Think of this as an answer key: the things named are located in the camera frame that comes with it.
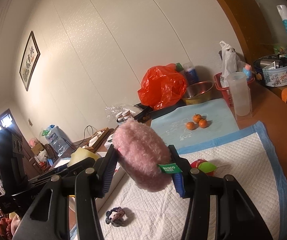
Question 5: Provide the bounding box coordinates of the clear plastic cup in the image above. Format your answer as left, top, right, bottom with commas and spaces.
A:
226, 72, 252, 121

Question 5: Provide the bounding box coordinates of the pink plush toy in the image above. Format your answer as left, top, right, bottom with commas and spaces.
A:
112, 118, 182, 192

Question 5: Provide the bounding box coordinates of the small orange tangerine top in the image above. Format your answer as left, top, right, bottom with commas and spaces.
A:
192, 114, 203, 124

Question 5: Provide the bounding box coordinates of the red plush apple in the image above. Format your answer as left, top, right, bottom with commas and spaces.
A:
191, 159, 217, 176

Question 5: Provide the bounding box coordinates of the wooden tray with items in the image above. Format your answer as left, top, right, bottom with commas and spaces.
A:
81, 128, 109, 153

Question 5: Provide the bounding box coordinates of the small orange tangerine left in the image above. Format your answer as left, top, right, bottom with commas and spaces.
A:
186, 122, 196, 131

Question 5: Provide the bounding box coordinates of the water jug bottle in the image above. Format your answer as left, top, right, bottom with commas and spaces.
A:
42, 124, 69, 157

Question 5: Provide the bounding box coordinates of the black cable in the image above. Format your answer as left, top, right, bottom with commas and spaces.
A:
63, 125, 98, 147

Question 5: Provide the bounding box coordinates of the small orange tangerine right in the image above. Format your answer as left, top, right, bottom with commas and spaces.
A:
198, 119, 209, 128

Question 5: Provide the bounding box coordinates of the red plastic basket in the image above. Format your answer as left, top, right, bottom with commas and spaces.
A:
214, 72, 254, 115

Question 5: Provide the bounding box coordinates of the white plastic bag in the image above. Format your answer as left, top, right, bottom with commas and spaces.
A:
219, 41, 246, 88

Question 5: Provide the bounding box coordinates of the pale yellow foam sponge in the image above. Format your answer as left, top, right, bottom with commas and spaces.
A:
67, 147, 100, 167

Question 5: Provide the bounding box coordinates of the orange plastic bag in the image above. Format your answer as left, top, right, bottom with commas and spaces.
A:
138, 63, 188, 110

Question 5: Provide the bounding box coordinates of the dark blue bottle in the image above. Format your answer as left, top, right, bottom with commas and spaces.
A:
183, 62, 199, 85

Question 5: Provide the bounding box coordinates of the small orange tangerine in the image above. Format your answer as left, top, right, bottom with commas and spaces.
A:
198, 119, 209, 128
186, 122, 196, 131
192, 114, 203, 124

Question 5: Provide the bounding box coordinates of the white quilted blue-edged pad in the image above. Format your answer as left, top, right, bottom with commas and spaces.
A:
69, 121, 287, 240

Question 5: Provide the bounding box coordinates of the framed wall picture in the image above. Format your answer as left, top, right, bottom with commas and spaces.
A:
19, 31, 41, 91

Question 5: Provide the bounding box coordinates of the metal bowl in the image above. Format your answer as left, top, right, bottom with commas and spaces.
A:
182, 81, 214, 105

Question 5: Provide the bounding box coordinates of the decorated round tin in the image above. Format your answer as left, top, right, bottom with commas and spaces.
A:
254, 54, 287, 87

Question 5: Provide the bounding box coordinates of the light blue mat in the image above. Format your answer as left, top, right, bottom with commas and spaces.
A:
150, 99, 239, 151

